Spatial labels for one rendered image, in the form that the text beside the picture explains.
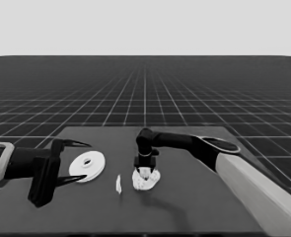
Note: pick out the large thick white disc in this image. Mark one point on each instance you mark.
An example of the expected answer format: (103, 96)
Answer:
(86, 173)

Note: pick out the small white T-shaped piece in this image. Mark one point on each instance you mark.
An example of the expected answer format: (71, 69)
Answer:
(118, 184)

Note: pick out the white round carrier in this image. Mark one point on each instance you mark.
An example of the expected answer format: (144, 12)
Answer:
(151, 186)

